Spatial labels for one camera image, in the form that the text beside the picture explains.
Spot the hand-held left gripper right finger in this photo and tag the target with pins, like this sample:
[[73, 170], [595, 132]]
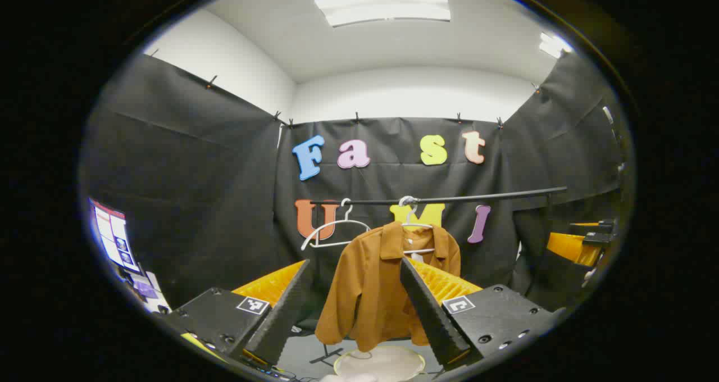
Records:
[[432, 320]]

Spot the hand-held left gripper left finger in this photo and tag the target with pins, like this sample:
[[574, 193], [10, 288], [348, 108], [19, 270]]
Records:
[[281, 320]]

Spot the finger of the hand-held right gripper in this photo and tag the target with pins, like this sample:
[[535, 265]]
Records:
[[601, 231], [567, 247]]

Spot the white laundry hamper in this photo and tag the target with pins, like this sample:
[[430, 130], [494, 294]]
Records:
[[382, 365]]

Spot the brown shirt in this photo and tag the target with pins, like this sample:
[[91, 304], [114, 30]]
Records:
[[365, 292]]

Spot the white clothes hanger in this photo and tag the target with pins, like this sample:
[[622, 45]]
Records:
[[348, 220], [415, 224]]

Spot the black clothes rack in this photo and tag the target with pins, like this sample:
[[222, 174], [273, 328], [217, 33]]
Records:
[[477, 197]]

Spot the printed paper sheet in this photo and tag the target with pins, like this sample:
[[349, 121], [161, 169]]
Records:
[[147, 289]]

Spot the black backdrop cloth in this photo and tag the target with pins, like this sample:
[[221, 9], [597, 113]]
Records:
[[196, 174]]

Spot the small ceiling light panel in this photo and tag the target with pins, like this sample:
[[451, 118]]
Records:
[[553, 45]]

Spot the large ceiling light panel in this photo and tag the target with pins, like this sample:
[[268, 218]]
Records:
[[382, 5]]

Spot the wall poster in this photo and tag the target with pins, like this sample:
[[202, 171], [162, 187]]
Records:
[[115, 236]]

